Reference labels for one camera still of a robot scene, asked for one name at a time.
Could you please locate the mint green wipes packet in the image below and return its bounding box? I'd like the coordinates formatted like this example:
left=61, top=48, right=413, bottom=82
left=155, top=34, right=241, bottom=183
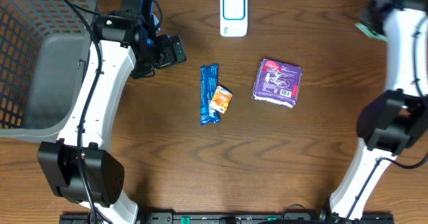
left=354, top=23, right=388, bottom=42

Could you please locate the blue biscuit packet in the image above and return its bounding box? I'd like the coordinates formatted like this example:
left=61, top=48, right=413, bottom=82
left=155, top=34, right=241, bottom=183
left=200, top=64, right=221, bottom=125

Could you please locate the orange tissue packet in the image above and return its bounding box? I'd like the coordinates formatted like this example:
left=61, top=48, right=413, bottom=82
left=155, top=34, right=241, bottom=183
left=209, top=86, right=233, bottom=114

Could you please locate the purple Carefree pad pack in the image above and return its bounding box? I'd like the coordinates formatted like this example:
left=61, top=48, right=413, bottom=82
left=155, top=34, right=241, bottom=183
left=252, top=58, right=302, bottom=108

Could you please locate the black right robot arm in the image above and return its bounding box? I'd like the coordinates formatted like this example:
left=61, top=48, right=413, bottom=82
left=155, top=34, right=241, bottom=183
left=320, top=0, right=427, bottom=223

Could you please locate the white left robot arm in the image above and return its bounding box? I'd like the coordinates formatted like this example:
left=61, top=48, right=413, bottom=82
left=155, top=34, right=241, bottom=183
left=37, top=0, right=187, bottom=223

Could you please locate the white barcode scanner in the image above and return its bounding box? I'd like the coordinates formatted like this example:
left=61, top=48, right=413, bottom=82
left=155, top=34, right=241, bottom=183
left=220, top=0, right=249, bottom=37

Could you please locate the dark grey plastic basket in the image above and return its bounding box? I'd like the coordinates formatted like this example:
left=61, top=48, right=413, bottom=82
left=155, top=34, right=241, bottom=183
left=1, top=0, right=98, bottom=142

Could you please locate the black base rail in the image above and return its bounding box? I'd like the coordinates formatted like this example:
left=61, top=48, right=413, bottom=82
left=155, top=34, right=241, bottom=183
left=59, top=212, right=395, bottom=224

